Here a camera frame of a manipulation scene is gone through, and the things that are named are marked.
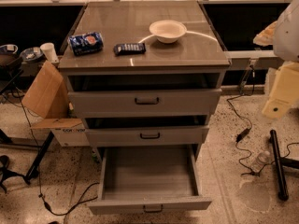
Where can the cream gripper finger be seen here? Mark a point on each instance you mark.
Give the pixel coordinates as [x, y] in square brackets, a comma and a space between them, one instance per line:
[265, 37]
[284, 92]

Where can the blue pepsi can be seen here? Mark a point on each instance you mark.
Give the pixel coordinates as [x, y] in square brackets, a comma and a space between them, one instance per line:
[85, 44]

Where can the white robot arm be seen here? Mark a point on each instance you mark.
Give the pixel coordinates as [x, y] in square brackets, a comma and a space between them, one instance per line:
[283, 35]

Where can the grey top drawer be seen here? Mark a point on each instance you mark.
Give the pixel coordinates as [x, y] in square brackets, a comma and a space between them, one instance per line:
[116, 104]

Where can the grey middle drawer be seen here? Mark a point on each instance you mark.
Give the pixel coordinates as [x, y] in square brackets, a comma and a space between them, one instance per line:
[127, 137]

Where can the grey drawer cabinet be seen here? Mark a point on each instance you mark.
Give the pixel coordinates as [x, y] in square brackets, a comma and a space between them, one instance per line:
[196, 61]

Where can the grey open bottom drawer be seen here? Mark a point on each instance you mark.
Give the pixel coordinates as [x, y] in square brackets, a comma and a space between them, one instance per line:
[148, 180]

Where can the black stand leg right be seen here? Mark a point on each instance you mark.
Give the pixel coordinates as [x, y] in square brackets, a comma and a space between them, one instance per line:
[280, 162]

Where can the black stand leg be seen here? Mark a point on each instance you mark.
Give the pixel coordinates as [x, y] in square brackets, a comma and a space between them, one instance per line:
[280, 162]
[41, 151]

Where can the white paper bowl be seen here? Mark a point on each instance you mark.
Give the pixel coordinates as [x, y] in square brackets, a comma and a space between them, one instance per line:
[168, 31]

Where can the dark blue snack packet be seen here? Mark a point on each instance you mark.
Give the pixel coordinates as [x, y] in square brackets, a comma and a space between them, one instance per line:
[129, 49]

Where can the white paper cup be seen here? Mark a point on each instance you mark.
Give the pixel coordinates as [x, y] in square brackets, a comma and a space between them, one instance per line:
[49, 51]

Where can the brown cardboard box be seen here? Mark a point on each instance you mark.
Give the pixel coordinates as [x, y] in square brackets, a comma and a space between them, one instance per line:
[47, 97]

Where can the blue bowl on side table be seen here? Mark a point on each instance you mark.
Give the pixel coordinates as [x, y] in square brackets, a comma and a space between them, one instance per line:
[32, 55]

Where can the dark side table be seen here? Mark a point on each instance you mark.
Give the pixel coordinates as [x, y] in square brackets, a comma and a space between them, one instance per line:
[10, 66]

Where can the black stand leg left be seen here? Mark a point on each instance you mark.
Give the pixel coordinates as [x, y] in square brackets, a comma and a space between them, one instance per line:
[41, 151]

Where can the black chair base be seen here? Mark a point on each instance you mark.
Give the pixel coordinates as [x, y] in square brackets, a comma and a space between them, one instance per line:
[6, 174]

